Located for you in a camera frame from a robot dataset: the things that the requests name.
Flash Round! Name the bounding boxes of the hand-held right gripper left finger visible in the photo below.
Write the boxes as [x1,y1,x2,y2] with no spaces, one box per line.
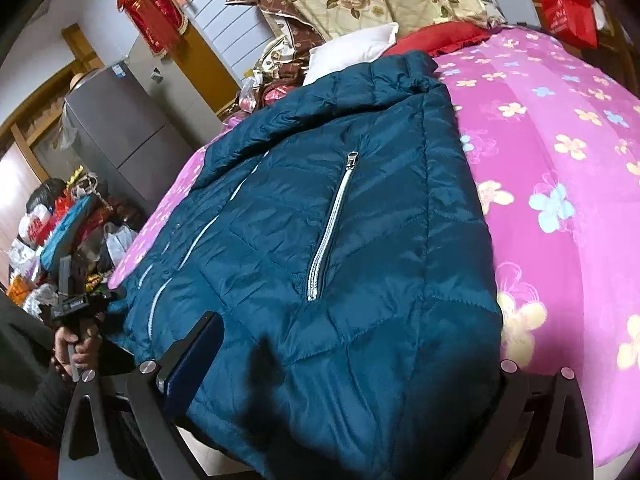
[57,310,223,480]

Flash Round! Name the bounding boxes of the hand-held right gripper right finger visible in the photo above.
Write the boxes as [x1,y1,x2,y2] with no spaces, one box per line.
[492,359,596,480]

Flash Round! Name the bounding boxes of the teal puffer jacket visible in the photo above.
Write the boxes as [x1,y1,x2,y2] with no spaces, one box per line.
[102,50,505,480]

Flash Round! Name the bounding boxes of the person's left forearm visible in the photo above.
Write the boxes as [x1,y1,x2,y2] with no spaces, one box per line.
[0,292,76,441]

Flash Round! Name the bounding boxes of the person's left hand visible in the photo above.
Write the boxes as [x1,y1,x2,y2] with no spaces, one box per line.
[52,312,104,379]

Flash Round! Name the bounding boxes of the white plastic bag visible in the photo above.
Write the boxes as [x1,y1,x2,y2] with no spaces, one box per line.
[102,222,138,268]

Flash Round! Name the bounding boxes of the teal bag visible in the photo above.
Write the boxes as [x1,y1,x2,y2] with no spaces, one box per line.
[40,195,98,273]

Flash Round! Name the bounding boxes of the pile of assorted bags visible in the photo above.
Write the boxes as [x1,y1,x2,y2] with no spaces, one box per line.
[7,175,146,311]

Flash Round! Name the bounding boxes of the grey refrigerator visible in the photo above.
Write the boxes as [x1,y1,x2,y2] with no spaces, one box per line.
[64,40,223,216]

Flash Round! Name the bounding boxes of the pink floral bedsheet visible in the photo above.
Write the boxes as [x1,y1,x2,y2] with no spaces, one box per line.
[107,25,640,471]

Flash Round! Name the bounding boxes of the plastic wrapped packets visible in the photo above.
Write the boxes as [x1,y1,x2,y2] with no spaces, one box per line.
[239,77,281,113]

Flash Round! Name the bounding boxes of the brown patterned blanket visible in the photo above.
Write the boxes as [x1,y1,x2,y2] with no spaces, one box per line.
[225,0,326,91]

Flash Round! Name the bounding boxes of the white pillow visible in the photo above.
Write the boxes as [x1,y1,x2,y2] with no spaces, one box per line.
[302,22,401,86]

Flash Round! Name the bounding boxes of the red ruffled cushion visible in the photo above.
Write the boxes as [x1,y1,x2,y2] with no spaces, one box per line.
[382,22,493,58]

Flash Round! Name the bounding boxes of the red shopping bag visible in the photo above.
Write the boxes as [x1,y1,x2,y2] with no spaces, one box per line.
[537,0,598,48]

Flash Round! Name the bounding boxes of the red tasselled wall hanging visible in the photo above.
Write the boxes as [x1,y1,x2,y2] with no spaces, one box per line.
[117,0,188,56]

